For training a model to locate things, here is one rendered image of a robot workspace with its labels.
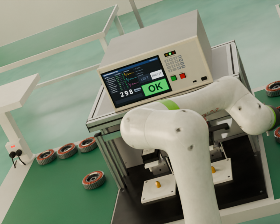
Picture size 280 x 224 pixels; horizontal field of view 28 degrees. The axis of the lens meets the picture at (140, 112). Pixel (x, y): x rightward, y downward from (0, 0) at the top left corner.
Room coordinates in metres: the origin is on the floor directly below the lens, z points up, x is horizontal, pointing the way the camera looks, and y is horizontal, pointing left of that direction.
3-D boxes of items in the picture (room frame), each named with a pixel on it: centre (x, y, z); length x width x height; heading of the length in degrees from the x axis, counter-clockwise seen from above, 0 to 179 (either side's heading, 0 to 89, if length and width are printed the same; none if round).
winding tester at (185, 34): (2.33, -0.17, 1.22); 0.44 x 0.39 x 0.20; 74
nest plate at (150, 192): (2.05, 0.05, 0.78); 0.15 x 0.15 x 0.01; 74
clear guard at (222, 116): (1.97, -0.27, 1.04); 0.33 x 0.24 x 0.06; 164
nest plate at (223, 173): (1.99, -0.18, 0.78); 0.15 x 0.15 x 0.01; 74
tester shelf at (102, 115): (2.33, -0.15, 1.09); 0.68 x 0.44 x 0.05; 74
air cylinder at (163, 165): (2.19, 0.01, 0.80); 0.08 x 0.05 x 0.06; 74
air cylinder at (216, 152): (2.13, -0.22, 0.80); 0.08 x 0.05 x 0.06; 74
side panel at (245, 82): (2.32, -0.49, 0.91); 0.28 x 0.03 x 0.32; 164
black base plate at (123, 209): (2.04, -0.07, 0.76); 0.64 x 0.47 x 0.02; 74
